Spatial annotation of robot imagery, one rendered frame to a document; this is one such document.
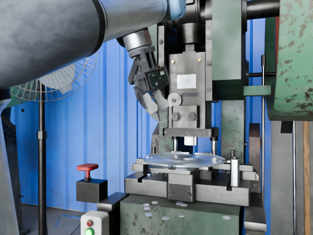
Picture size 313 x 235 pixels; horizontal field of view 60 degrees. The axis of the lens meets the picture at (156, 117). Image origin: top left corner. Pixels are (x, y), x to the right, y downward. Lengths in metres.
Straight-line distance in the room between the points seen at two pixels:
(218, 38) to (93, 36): 0.69
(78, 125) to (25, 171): 0.81
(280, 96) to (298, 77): 0.08
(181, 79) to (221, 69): 0.16
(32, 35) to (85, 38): 0.06
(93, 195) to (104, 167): 1.57
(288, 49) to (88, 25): 0.54
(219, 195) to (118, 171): 1.66
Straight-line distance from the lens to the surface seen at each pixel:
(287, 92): 0.83
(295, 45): 0.75
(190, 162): 0.93
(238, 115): 1.24
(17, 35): 0.30
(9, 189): 0.43
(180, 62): 1.04
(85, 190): 1.01
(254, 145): 1.33
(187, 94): 1.01
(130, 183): 1.05
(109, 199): 1.02
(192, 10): 1.08
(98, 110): 2.57
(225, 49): 0.97
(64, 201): 2.88
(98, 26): 0.34
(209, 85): 0.97
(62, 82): 1.55
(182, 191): 0.95
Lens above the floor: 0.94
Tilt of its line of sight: 1 degrees down
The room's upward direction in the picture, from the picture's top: straight up
